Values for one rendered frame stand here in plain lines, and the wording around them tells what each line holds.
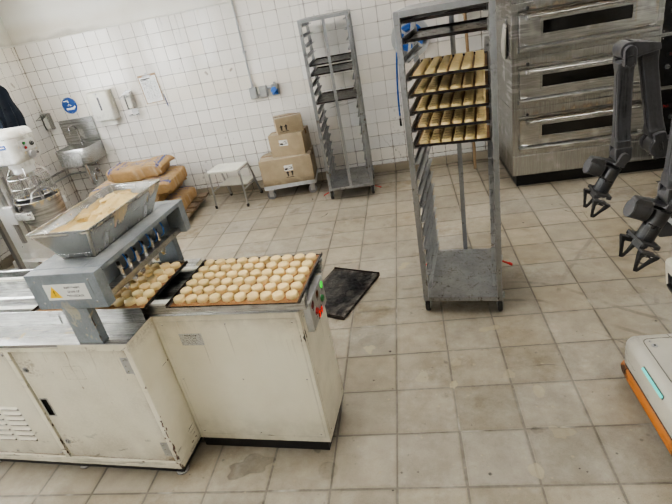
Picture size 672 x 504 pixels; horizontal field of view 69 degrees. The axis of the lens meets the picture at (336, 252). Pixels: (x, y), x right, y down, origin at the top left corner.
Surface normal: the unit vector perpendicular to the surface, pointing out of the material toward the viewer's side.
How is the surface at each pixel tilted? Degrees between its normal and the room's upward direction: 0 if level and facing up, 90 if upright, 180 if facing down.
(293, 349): 90
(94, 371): 89
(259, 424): 90
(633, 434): 0
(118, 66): 90
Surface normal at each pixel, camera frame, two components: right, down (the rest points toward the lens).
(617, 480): -0.17, -0.88
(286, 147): -0.19, 0.50
